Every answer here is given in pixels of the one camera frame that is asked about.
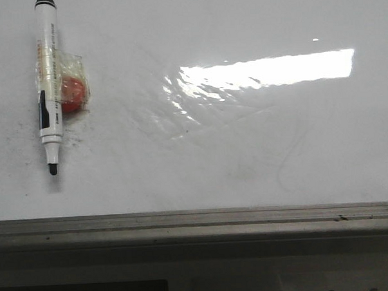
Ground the red round magnet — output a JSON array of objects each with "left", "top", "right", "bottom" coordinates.
[{"left": 61, "top": 75, "right": 86, "bottom": 113}]

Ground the clear adhesive tape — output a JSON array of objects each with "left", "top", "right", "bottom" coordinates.
[{"left": 35, "top": 41, "right": 90, "bottom": 114}]

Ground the grey aluminium whiteboard frame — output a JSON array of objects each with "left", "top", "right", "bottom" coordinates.
[{"left": 0, "top": 202, "right": 388, "bottom": 252}]

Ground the white black whiteboard marker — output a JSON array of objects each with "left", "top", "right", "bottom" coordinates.
[{"left": 34, "top": 0, "right": 63, "bottom": 176}]

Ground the white whiteboard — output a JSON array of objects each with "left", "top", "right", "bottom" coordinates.
[{"left": 0, "top": 0, "right": 388, "bottom": 220}]

